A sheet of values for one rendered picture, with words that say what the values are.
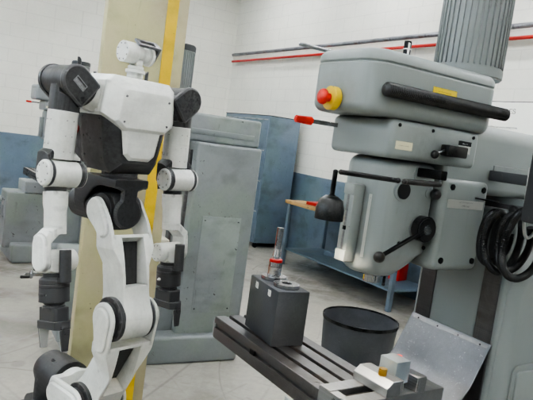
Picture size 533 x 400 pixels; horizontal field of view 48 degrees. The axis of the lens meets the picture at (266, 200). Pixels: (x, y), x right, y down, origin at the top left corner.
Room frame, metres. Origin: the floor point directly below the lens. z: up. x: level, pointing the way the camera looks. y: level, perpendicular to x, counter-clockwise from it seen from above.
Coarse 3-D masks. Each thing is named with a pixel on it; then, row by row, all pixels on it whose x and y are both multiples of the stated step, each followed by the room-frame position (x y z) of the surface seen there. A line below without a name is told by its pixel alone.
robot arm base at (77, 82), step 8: (48, 64) 1.81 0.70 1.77; (72, 64) 1.73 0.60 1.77; (80, 64) 1.75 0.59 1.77; (40, 72) 1.79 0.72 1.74; (64, 72) 1.71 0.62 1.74; (72, 72) 1.73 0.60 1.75; (80, 72) 1.75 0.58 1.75; (88, 72) 1.76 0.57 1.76; (40, 80) 1.79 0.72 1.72; (64, 80) 1.71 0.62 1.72; (72, 80) 1.73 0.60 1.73; (80, 80) 1.75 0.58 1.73; (88, 80) 1.77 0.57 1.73; (96, 80) 1.79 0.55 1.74; (40, 88) 1.81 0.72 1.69; (64, 88) 1.72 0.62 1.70; (72, 88) 1.73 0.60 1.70; (80, 88) 1.75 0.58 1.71; (88, 88) 1.77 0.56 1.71; (96, 88) 1.79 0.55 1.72; (48, 96) 1.82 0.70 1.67; (72, 96) 1.73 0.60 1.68; (80, 96) 1.75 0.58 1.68; (88, 96) 1.77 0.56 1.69; (80, 104) 1.75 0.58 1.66
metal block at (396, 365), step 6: (384, 354) 1.55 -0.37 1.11; (390, 354) 1.56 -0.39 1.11; (396, 354) 1.57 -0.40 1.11; (384, 360) 1.54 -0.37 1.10; (390, 360) 1.52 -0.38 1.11; (396, 360) 1.51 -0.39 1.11; (402, 360) 1.52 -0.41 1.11; (408, 360) 1.53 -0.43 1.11; (384, 366) 1.53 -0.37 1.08; (390, 366) 1.52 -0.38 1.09; (396, 366) 1.50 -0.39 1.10; (402, 366) 1.51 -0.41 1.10; (408, 366) 1.52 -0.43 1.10; (390, 372) 1.51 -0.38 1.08; (396, 372) 1.50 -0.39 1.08; (402, 372) 1.51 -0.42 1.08; (408, 372) 1.53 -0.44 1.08; (402, 378) 1.51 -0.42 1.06
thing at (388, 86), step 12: (384, 84) 1.43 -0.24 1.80; (396, 84) 1.43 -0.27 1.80; (396, 96) 1.43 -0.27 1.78; (408, 96) 1.45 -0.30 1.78; (420, 96) 1.46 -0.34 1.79; (432, 96) 1.49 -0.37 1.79; (444, 96) 1.52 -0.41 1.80; (444, 108) 1.54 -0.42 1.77; (456, 108) 1.54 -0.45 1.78; (468, 108) 1.56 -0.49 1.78; (480, 108) 1.58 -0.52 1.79; (492, 108) 1.62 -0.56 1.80; (504, 120) 1.66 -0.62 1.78
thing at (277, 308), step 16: (256, 288) 2.04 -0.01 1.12; (272, 288) 1.94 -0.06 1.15; (288, 288) 1.93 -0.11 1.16; (256, 304) 2.02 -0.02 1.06; (272, 304) 1.92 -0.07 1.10; (288, 304) 1.91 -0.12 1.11; (304, 304) 1.94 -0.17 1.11; (256, 320) 2.01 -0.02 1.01; (272, 320) 1.91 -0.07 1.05; (288, 320) 1.92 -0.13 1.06; (304, 320) 1.94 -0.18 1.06; (272, 336) 1.90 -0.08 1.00; (288, 336) 1.92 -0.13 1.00
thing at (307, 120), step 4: (296, 116) 1.59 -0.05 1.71; (300, 116) 1.60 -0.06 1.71; (304, 116) 1.60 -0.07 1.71; (308, 116) 1.61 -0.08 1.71; (296, 120) 1.59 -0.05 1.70; (300, 120) 1.59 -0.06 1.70; (304, 120) 1.60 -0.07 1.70; (308, 120) 1.61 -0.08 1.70; (312, 120) 1.61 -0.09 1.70; (316, 120) 1.63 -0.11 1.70; (308, 124) 1.61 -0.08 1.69; (312, 124) 1.62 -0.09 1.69; (320, 124) 1.64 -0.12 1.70; (324, 124) 1.64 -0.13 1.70; (328, 124) 1.65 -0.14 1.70; (332, 124) 1.66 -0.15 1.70; (336, 124) 1.66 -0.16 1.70
